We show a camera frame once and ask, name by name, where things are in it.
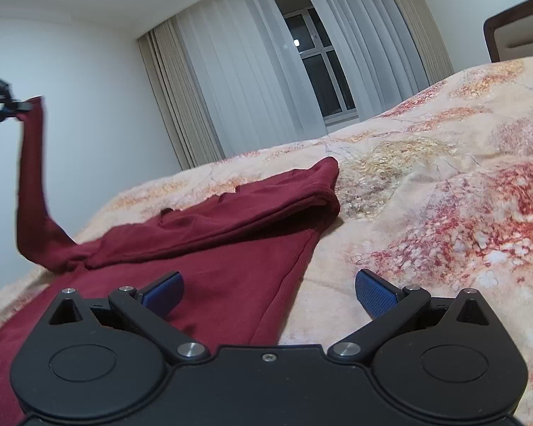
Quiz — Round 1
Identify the white sheer curtain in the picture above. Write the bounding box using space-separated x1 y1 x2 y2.
293 0 432 121
174 0 330 159

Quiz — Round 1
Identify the floral beige bedspread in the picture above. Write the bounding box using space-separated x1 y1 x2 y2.
0 55 533 426

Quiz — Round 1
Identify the brown padded headboard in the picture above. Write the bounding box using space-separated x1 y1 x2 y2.
483 0 533 63

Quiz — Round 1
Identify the white framed window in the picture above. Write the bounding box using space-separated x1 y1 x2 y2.
271 0 361 135

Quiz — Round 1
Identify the beige pleated curtain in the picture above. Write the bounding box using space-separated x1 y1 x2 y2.
376 0 454 88
137 20 225 170

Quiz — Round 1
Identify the dark red garment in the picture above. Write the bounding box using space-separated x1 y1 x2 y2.
0 95 342 426

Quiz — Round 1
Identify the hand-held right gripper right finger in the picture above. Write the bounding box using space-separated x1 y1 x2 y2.
327 268 491 365

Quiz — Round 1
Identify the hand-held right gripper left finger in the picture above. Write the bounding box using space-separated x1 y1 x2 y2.
48 270 211 365

